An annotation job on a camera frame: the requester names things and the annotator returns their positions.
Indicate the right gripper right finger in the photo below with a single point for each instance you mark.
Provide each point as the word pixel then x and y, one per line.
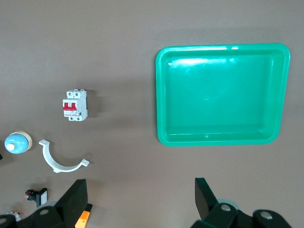
pixel 209 211

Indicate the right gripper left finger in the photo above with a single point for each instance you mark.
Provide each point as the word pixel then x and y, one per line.
pixel 71 204

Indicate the white circuit breaker red switch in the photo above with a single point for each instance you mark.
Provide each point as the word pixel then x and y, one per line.
pixel 74 107

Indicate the small white pipe clamp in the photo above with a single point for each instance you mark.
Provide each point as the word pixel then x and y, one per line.
pixel 48 159

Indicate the light blue round knob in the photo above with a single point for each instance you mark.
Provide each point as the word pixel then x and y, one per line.
pixel 16 142

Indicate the green plastic tray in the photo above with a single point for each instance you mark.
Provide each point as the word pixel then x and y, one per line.
pixel 221 99

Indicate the brown table mat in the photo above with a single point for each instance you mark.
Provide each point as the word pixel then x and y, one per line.
pixel 118 47

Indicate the black push button switch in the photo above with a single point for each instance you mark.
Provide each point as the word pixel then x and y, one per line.
pixel 39 196

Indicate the green and white switch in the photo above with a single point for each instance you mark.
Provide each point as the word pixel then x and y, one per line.
pixel 14 215

